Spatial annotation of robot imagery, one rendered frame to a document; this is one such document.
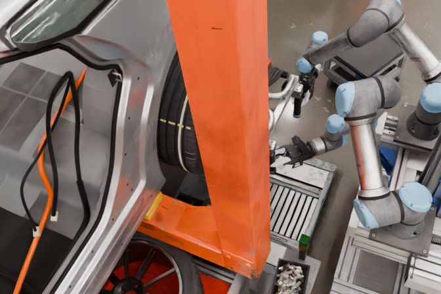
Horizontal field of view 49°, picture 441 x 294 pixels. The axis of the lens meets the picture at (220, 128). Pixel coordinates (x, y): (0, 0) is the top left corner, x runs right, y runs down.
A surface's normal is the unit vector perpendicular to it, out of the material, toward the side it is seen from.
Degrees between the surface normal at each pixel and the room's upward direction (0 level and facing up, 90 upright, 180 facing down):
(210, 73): 90
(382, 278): 0
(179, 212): 0
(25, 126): 6
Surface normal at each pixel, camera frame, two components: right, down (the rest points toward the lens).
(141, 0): 0.87, 0.18
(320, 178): -0.09, -0.59
